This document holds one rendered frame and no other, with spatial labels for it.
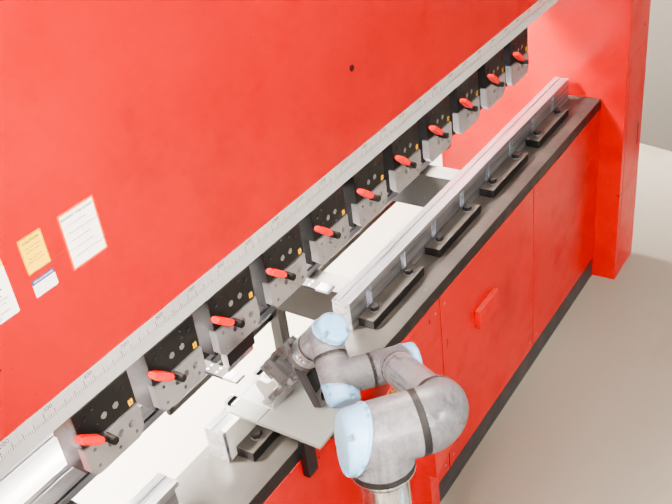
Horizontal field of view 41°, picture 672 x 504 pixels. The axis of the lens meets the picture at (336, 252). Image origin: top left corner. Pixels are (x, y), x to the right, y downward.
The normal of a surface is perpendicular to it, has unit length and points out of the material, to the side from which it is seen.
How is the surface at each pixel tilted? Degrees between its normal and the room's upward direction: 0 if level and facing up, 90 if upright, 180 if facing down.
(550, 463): 0
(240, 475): 0
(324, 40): 90
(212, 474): 0
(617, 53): 90
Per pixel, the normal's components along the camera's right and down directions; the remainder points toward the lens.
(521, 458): -0.11, -0.84
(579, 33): -0.54, 0.51
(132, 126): 0.84, 0.22
